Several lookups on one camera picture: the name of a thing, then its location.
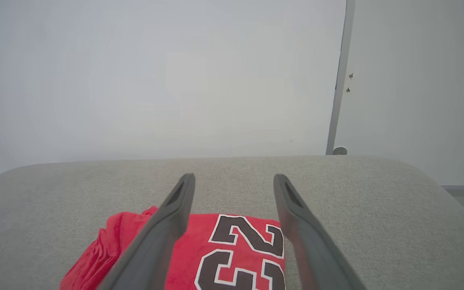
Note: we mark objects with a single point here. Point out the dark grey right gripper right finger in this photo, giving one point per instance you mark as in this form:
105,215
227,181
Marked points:
308,249

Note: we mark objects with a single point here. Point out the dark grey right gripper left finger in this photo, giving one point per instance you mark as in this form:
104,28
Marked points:
155,241

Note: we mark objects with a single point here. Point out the red jersey with number 23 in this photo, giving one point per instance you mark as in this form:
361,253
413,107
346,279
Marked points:
193,239

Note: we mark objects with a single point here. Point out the grey fabric sofa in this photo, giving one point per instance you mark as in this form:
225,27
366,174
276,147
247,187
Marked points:
377,221

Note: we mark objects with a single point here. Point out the round grey door stopper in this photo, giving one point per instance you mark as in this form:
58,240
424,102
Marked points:
340,151

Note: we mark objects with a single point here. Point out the grey door frame strip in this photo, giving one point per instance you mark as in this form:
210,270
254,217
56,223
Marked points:
340,80

